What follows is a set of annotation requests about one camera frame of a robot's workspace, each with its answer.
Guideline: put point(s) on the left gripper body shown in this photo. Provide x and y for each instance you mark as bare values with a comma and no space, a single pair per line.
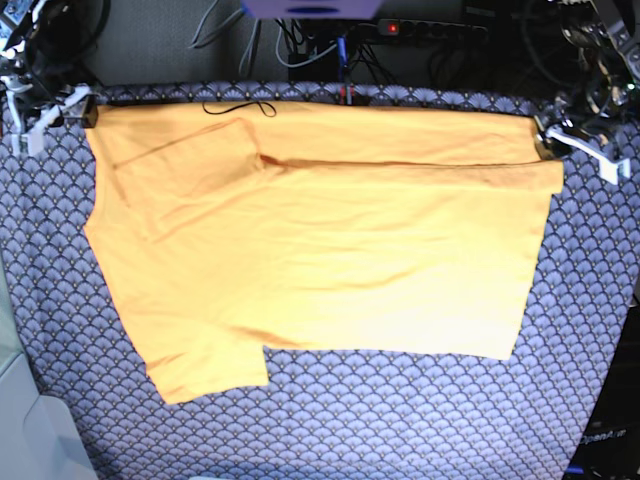
597,113

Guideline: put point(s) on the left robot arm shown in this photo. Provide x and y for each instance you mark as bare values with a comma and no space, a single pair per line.
606,37

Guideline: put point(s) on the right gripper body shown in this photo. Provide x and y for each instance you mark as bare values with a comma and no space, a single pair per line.
35,88

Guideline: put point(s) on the black OpenArm box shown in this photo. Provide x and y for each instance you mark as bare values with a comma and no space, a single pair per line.
609,448

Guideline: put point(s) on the black power strip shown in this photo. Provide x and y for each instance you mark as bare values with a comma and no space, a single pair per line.
431,30

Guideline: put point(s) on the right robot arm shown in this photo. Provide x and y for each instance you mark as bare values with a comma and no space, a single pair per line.
44,45

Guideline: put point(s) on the white plastic bin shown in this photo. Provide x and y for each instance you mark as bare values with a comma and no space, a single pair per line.
39,438

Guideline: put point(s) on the red table clamp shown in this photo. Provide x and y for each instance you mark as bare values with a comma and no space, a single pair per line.
347,95

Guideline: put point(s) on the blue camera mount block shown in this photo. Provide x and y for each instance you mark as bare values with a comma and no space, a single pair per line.
312,9

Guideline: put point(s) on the yellow T-shirt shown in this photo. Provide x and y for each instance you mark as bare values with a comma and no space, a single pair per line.
323,227

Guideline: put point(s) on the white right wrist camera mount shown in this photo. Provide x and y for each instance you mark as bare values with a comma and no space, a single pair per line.
29,132

